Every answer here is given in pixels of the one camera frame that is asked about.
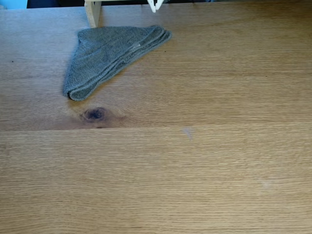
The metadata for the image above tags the grey terry cloth towel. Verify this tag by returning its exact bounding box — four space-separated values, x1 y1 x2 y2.
62 25 173 102

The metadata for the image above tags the light blue background object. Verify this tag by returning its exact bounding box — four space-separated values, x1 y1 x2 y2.
0 0 28 10

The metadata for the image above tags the pale wooden stand frame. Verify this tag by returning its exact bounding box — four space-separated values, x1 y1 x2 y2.
84 0 150 28

